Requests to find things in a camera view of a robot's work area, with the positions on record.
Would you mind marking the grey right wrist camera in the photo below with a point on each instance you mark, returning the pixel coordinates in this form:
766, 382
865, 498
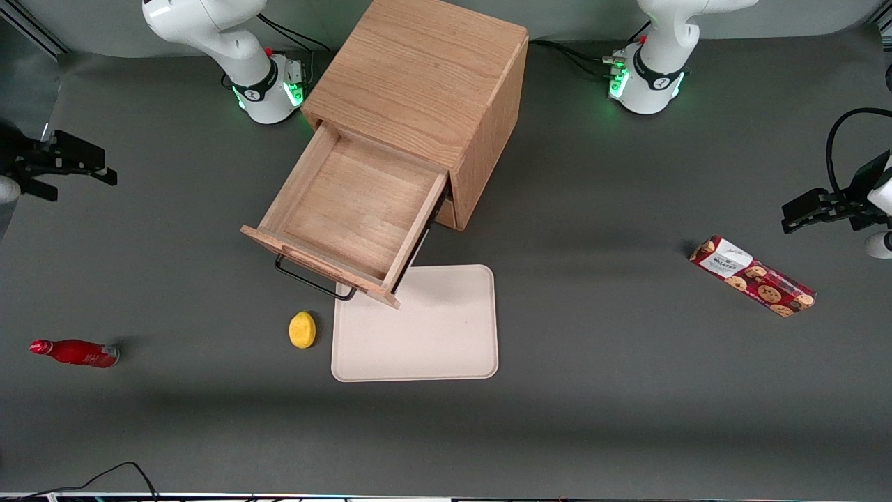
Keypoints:
7, 189

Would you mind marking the red soda bottle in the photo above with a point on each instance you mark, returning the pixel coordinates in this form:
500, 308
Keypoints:
77, 353

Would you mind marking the beige rectangular tray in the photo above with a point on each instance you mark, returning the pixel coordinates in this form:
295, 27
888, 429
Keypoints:
432, 335

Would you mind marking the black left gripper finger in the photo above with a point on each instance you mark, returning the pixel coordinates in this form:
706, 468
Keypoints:
812, 219
808, 202

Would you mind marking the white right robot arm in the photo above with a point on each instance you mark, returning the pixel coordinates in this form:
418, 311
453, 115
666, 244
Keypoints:
230, 42

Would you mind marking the red cookie box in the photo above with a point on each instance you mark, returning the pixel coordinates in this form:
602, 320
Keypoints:
752, 284

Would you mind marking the yellow lemon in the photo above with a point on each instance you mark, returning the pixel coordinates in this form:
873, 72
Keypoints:
302, 330

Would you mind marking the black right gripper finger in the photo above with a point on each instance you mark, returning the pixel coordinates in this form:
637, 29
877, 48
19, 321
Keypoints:
80, 148
97, 174

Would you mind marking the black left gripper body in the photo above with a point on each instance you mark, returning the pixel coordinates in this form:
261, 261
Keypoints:
849, 207

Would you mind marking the grey aluminium frame rail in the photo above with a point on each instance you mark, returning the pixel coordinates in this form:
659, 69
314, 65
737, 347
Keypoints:
42, 31

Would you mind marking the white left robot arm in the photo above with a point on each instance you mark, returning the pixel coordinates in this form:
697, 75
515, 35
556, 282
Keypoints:
655, 70

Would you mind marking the oak wooden drawer cabinet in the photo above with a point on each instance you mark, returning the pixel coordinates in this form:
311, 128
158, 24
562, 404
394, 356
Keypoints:
425, 77

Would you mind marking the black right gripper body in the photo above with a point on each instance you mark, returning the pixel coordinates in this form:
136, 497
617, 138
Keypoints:
24, 164

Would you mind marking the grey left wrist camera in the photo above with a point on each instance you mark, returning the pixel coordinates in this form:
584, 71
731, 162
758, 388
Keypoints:
879, 245

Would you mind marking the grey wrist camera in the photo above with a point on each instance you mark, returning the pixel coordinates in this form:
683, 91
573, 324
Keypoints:
7, 189
879, 245

